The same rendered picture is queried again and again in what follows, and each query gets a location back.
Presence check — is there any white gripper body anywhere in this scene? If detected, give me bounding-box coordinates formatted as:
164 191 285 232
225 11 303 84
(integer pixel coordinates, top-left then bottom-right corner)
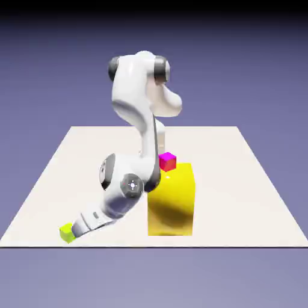
72 214 116 239

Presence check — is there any small lime green cube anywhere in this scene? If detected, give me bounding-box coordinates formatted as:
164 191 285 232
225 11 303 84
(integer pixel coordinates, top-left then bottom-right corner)
59 222 78 244

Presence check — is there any small magenta cube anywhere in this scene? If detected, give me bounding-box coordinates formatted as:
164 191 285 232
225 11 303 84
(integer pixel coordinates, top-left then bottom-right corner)
158 152 177 173

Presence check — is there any large yellow box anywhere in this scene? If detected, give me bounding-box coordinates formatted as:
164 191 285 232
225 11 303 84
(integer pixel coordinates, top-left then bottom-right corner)
147 162 196 237

